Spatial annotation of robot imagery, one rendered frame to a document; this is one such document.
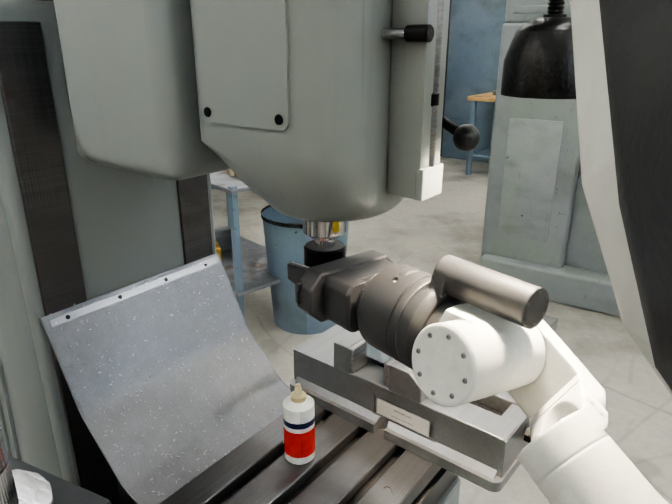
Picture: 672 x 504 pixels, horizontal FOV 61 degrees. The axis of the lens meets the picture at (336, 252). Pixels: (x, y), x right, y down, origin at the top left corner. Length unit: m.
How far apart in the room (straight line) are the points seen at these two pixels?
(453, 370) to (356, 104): 0.23
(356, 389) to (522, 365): 0.39
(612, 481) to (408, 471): 0.37
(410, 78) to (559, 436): 0.31
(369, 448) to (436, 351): 0.37
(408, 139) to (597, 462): 0.30
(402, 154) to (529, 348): 0.20
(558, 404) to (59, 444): 0.73
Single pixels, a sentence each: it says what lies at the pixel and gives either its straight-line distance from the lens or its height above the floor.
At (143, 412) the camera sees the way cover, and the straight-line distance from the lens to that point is 0.92.
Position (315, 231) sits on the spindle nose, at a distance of 0.62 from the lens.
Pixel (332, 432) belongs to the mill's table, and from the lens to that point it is 0.84.
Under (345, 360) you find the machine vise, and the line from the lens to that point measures 0.83.
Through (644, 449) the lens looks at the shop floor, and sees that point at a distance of 2.62.
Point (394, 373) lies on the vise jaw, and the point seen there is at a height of 1.07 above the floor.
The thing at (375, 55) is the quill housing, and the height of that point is 1.47.
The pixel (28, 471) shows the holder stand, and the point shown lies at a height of 1.17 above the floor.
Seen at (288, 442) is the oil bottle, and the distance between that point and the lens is 0.77.
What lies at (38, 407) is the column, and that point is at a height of 0.98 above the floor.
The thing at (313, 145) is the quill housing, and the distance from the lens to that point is 0.51.
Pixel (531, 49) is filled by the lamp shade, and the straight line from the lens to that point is 0.49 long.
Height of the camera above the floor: 1.48
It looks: 20 degrees down
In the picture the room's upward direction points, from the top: straight up
